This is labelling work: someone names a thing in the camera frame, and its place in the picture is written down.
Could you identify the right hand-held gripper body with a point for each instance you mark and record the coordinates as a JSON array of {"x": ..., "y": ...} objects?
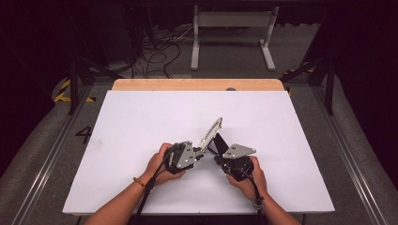
[{"x": 237, "y": 162}]

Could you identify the person's right hand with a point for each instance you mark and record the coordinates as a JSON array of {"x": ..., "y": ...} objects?
[{"x": 253, "y": 184}]

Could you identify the yellow black floor tape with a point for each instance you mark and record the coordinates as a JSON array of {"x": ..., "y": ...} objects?
[{"x": 64, "y": 90}]

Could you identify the wooden table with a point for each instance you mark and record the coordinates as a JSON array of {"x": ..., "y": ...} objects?
[{"x": 187, "y": 84}]

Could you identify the black metal stand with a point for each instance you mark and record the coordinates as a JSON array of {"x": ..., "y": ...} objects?
[
  {"x": 328, "y": 81},
  {"x": 75, "y": 81}
]

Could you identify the person's left hand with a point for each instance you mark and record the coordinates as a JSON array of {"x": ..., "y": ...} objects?
[{"x": 158, "y": 165}]

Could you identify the aluminium floor rail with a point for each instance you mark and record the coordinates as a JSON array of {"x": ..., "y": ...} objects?
[
  {"x": 50, "y": 156},
  {"x": 347, "y": 146}
]

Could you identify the silver oval case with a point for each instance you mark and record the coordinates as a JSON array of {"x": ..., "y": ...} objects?
[{"x": 211, "y": 134}]

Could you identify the dark computer tower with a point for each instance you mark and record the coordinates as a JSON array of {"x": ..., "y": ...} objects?
[{"x": 115, "y": 31}]

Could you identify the white board sheet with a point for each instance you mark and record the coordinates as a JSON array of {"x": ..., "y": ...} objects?
[{"x": 140, "y": 125}]

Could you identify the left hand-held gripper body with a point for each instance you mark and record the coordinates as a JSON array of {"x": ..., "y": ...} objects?
[{"x": 183, "y": 156}]

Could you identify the white metal stand frame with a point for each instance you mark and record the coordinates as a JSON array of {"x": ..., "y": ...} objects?
[{"x": 234, "y": 20}]

